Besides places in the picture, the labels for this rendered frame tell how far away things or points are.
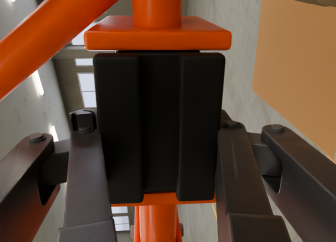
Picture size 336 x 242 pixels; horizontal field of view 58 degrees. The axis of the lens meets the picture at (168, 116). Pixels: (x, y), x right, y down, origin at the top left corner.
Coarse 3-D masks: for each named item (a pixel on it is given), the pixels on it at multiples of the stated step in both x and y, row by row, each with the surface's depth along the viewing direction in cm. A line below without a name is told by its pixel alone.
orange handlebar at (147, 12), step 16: (144, 0) 12; (160, 0) 12; (176, 0) 13; (144, 16) 13; (160, 16) 13; (176, 16) 13; (144, 208) 17; (160, 208) 16; (176, 208) 17; (144, 224) 17; (160, 224) 17; (176, 224) 20; (144, 240) 17; (160, 240) 17; (176, 240) 19
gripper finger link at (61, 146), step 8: (56, 144) 13; (64, 144) 13; (56, 152) 12; (64, 152) 12; (48, 160) 12; (56, 160) 12; (64, 160) 12; (40, 168) 12; (48, 168) 12; (56, 168) 12; (64, 168) 12; (40, 176) 12; (48, 176) 12; (56, 176) 12; (64, 176) 12; (40, 184) 12; (48, 184) 12
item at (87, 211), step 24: (72, 120) 13; (96, 120) 13; (72, 144) 12; (96, 144) 12; (72, 168) 10; (96, 168) 10; (72, 192) 9; (96, 192) 9; (72, 216) 8; (96, 216) 8; (72, 240) 6; (96, 240) 6
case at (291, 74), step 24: (264, 0) 34; (288, 0) 28; (264, 24) 34; (288, 24) 28; (312, 24) 24; (264, 48) 34; (288, 48) 28; (312, 48) 24; (264, 72) 34; (288, 72) 28; (312, 72) 24; (264, 96) 34; (288, 96) 29; (312, 96) 24; (288, 120) 29; (312, 120) 24
